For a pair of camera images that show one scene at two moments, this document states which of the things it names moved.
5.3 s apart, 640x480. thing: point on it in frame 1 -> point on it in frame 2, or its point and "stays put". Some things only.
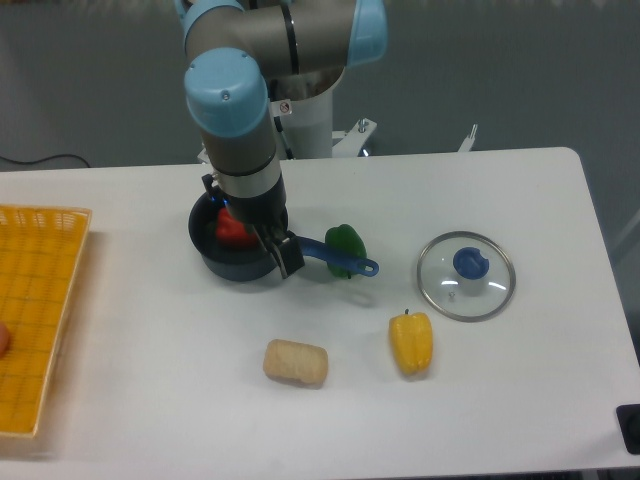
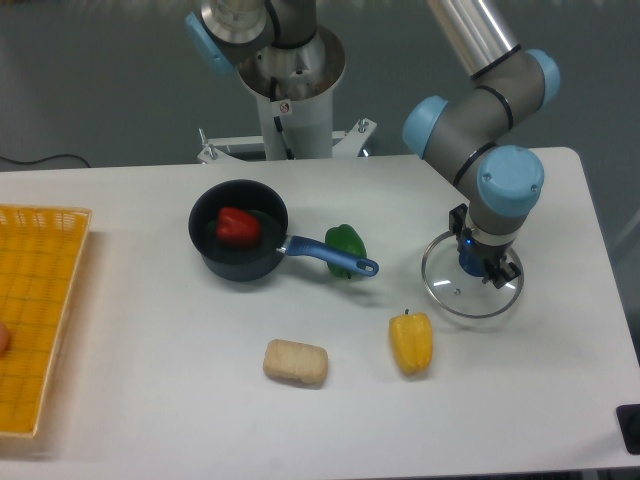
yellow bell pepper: [412, 338] stays put
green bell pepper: [345, 238] stays put
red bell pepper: [233, 233] stays put
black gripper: [268, 212] -> [489, 255]
